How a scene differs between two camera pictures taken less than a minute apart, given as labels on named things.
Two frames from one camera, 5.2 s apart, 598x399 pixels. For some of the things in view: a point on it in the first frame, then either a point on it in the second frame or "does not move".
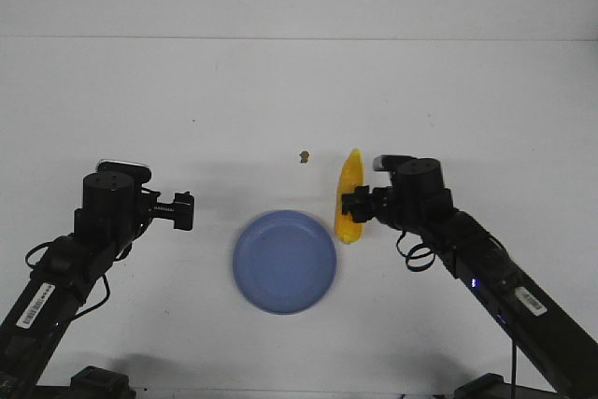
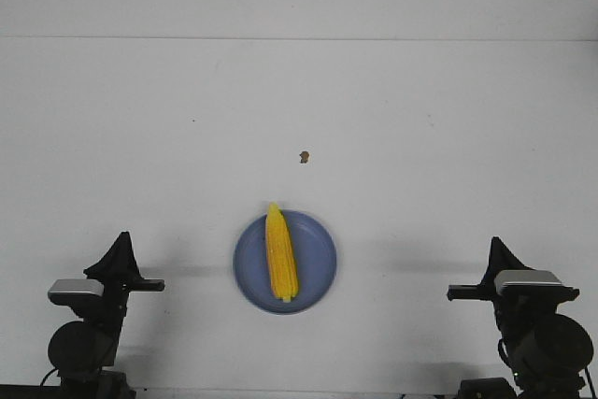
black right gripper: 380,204 → 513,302
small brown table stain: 305,154 does not move
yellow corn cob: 350,177 → 280,254
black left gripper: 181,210 → 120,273
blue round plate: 285,262 does not move
